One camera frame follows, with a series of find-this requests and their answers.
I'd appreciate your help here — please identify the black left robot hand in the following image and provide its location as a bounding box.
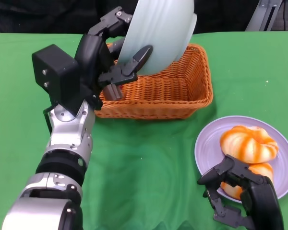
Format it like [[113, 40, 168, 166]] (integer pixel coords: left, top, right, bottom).
[[74, 6, 154, 110]]

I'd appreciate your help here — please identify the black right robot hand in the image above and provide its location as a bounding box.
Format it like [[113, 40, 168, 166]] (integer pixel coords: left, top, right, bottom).
[[197, 154, 285, 230]]

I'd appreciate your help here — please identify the smooth orange bagel bread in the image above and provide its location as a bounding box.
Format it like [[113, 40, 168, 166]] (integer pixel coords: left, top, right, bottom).
[[220, 162, 274, 201]]

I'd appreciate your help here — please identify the white-striped orange donut bread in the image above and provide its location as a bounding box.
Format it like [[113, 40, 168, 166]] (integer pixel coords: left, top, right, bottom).
[[219, 125, 279, 164]]

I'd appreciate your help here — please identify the pale green bowl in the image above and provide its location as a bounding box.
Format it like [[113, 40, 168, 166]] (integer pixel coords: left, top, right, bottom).
[[117, 0, 198, 76]]

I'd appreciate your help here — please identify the lavender plate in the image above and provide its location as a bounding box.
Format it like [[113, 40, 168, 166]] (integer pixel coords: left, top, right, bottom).
[[194, 115, 288, 204]]

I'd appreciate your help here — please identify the orange wicker basket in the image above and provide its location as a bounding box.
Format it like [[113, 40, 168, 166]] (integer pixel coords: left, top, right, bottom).
[[95, 43, 214, 120]]

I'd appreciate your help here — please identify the black backdrop cloth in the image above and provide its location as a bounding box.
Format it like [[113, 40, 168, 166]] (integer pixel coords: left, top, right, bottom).
[[0, 0, 288, 36]]

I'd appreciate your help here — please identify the green tablecloth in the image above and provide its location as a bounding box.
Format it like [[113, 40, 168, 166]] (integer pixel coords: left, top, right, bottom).
[[0, 31, 288, 230]]

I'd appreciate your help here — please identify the grey metal stand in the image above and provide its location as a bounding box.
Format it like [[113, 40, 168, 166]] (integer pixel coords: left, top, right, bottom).
[[245, 0, 285, 32]]

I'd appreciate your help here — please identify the thin black hanging cable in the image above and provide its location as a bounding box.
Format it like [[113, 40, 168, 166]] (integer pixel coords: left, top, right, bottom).
[[281, 0, 288, 32]]

